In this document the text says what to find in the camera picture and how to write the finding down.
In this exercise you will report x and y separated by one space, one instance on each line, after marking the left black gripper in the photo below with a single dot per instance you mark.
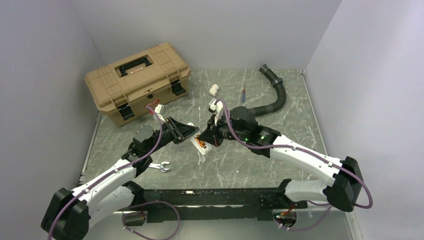
179 131

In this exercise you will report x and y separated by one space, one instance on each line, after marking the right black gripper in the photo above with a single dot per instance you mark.
211 134

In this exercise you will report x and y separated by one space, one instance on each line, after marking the orange battery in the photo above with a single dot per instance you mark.
202 144

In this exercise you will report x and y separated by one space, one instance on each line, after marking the white remote control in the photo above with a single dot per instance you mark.
192 140

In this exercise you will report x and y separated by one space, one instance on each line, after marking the tan plastic toolbox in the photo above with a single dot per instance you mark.
123 90

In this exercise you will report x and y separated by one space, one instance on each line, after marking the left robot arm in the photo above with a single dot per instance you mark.
71 213

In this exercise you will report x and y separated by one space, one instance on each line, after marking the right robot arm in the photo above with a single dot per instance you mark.
339 181

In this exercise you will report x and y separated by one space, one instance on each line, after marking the silver open-end wrench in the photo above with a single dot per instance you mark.
161 166

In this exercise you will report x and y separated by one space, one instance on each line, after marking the white pipe fitting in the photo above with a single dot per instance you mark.
213 91

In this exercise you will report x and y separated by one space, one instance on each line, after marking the blue red pen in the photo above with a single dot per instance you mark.
243 95

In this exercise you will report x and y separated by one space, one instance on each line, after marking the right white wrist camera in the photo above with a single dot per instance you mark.
216 107

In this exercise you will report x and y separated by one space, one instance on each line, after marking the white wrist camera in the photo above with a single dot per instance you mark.
157 113
216 107

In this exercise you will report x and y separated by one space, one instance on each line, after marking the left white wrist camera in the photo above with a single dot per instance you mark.
157 113

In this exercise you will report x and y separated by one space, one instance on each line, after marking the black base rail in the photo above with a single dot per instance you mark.
173 214

